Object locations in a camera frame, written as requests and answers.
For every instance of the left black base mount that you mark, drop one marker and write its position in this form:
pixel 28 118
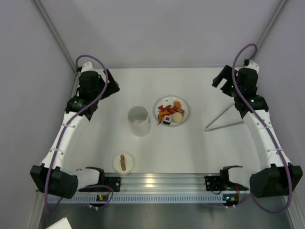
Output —
pixel 112 182

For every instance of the orange fried piece toy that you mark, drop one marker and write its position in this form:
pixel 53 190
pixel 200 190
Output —
pixel 177 104

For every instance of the white lid with wooden handle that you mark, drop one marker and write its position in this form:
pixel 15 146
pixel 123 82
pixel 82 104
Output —
pixel 123 164

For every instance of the beige round bun toy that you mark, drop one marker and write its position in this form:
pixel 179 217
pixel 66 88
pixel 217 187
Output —
pixel 177 118

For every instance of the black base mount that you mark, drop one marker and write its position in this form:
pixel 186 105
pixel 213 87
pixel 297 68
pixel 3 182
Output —
pixel 112 182
pixel 218 183

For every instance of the slotted grey cable duct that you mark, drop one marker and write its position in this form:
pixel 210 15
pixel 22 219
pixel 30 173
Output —
pixel 147 198

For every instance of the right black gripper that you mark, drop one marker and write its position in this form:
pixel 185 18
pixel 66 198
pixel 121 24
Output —
pixel 224 79

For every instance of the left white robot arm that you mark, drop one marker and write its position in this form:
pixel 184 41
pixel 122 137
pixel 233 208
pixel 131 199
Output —
pixel 53 176

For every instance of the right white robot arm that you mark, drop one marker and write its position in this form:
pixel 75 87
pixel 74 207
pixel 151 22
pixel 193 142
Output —
pixel 277 175

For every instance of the aluminium mounting rail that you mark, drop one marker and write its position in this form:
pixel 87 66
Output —
pixel 158 183

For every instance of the brown bacon strip toy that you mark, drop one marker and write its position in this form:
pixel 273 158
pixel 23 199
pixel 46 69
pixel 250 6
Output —
pixel 179 110

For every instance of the white plate with blue rim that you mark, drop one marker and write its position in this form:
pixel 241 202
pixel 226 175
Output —
pixel 167 103

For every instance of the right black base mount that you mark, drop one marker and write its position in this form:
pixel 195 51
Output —
pixel 218 183

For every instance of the metal serving tongs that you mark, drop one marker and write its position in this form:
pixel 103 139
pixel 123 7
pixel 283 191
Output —
pixel 227 118

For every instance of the white cylindrical lunch container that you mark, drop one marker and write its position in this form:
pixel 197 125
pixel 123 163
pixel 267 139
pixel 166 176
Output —
pixel 139 121

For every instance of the sushi roll toy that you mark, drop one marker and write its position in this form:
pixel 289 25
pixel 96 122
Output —
pixel 167 120

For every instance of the white paper sheet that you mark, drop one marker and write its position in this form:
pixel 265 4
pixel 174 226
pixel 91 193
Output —
pixel 61 224

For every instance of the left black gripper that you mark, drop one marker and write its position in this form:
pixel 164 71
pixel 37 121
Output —
pixel 110 84

